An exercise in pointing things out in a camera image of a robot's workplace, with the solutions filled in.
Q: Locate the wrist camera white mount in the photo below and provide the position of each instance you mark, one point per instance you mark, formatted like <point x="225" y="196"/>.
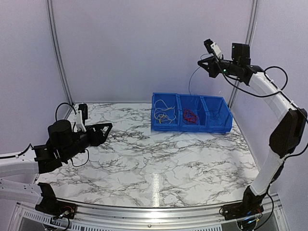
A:
<point x="213" y="48"/>
<point x="81" y="117"/>

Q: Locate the aluminium corner post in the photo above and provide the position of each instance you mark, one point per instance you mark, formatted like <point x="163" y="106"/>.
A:
<point x="57" y="51"/>
<point x="249" y="40"/>

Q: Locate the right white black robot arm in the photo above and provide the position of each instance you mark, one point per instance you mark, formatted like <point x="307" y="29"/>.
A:
<point x="292" y="119"/>

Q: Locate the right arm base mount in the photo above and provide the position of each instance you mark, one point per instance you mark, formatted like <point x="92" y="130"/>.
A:
<point x="239" y="210"/>

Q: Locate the left aluminium corner post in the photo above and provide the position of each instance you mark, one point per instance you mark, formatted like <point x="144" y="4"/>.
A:
<point x="57" y="51"/>

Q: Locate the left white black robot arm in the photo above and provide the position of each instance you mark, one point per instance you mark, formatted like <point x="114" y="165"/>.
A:
<point x="38" y="159"/>

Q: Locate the aluminium front rail frame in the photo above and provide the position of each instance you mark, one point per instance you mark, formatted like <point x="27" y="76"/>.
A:
<point x="92" y="217"/>

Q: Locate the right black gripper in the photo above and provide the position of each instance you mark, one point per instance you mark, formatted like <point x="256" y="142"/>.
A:
<point x="212" y="71"/>

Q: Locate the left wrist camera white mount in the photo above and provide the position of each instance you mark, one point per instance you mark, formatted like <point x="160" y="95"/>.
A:
<point x="81" y="117"/>

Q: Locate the blue storage bin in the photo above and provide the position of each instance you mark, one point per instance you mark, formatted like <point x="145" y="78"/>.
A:
<point x="220" y="117"/>
<point x="194" y="116"/>
<point x="165" y="112"/>

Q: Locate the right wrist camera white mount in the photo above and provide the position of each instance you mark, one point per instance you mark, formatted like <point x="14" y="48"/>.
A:
<point x="213" y="48"/>

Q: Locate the right aluminium corner post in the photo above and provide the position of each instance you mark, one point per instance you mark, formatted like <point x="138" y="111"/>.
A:
<point x="249" y="40"/>

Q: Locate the middle blue storage bin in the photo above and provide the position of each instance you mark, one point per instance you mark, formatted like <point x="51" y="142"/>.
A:
<point x="194" y="116"/>

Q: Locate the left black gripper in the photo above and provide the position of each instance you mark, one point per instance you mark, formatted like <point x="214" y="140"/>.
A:
<point x="96" y="142"/>

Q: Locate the right blue storage bin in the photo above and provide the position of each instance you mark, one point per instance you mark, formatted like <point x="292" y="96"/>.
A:
<point x="220" y="117"/>

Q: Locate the left blue storage bin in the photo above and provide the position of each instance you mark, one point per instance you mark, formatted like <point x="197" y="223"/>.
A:
<point x="165" y="112"/>

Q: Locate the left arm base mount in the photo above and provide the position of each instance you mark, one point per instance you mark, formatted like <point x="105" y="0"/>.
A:
<point x="57" y="208"/>

